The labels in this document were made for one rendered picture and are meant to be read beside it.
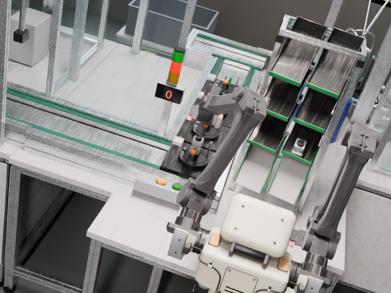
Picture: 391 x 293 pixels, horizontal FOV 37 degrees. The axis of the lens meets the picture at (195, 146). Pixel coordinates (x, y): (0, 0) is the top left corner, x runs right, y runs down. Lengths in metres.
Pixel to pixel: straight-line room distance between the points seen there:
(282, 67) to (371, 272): 1.58
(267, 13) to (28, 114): 3.51
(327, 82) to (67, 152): 1.14
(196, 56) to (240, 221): 2.05
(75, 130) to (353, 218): 1.54
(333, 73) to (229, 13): 3.66
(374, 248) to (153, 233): 1.46
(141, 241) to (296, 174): 0.73
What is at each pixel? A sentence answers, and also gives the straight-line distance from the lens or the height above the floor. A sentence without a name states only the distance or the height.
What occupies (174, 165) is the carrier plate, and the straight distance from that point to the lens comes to 2.58.
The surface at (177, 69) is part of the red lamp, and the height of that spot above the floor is 1.33.
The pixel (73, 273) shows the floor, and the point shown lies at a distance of 3.36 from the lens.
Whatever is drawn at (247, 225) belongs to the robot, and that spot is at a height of 1.33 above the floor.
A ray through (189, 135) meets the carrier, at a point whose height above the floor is 0.97.
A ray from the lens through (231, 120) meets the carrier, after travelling 3.02.
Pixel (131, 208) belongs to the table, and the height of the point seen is 0.86.
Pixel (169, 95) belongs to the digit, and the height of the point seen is 1.20.
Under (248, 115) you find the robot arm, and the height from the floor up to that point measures 1.57.
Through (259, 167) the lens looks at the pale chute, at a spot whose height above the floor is 1.06.
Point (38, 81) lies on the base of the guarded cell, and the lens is 3.25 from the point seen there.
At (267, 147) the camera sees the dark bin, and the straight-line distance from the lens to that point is 2.43.
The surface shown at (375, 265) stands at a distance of 3.50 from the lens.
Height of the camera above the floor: 2.46
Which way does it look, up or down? 33 degrees down
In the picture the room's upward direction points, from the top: 15 degrees clockwise
